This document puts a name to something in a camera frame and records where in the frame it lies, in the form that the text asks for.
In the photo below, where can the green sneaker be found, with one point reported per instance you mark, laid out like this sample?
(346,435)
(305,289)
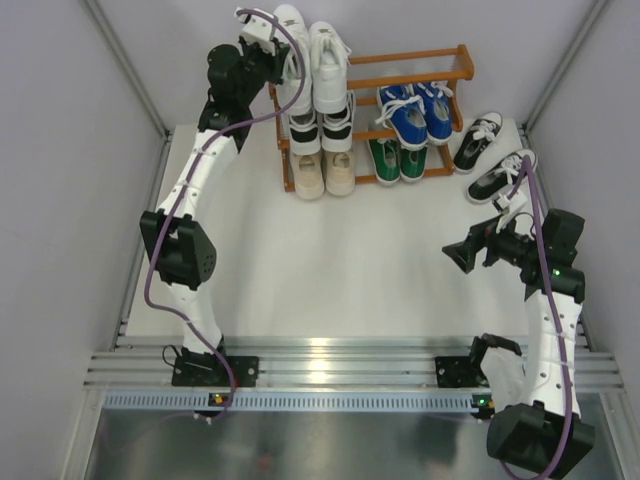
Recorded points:
(384,153)
(412,164)

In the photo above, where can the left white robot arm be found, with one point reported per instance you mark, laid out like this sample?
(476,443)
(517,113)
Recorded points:
(179,250)

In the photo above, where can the aluminium frame post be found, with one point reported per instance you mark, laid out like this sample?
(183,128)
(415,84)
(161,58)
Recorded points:
(569,55)
(105,30)

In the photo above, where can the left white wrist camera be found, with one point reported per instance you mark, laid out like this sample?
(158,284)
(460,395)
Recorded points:
(258,28)

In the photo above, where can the perforated cable duct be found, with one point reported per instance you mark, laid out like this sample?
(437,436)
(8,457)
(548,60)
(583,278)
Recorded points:
(258,401)

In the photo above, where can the black white-striped sneaker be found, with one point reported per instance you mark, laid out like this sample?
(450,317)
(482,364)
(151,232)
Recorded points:
(304,135)
(337,129)

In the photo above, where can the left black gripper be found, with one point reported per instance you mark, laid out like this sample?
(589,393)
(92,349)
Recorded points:
(275,63)

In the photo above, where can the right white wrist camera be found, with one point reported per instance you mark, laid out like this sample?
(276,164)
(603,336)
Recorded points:
(510,206)

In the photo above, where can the black canvas sneaker far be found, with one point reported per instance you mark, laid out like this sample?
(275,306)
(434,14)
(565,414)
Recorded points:
(481,134)

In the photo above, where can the right aluminium frame post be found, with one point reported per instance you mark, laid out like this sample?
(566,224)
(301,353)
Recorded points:
(569,55)

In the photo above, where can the black canvas sneaker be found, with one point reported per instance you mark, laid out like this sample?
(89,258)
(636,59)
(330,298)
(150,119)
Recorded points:
(481,134)
(504,173)

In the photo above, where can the white sneaker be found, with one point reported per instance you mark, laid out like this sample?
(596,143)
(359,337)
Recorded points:
(292,21)
(329,57)

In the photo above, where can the black canvas sneaker near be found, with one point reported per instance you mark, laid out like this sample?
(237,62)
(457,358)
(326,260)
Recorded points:
(504,173)

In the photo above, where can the aluminium rail base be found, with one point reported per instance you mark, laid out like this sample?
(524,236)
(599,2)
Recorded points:
(307,364)

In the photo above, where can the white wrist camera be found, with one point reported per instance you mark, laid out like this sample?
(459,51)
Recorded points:
(258,28)
(510,206)

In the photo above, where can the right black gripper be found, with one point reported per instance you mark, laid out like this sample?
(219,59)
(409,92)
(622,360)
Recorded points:
(481,236)

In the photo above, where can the left aluminium frame post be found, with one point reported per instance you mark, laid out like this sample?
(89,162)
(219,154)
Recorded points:
(105,30)

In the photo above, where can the orange wooden shoe shelf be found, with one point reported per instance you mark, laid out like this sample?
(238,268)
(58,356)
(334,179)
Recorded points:
(461,69)

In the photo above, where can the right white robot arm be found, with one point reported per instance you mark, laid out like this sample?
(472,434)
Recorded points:
(537,423)

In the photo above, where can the beige sneaker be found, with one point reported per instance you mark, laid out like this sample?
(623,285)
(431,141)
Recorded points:
(308,178)
(340,173)

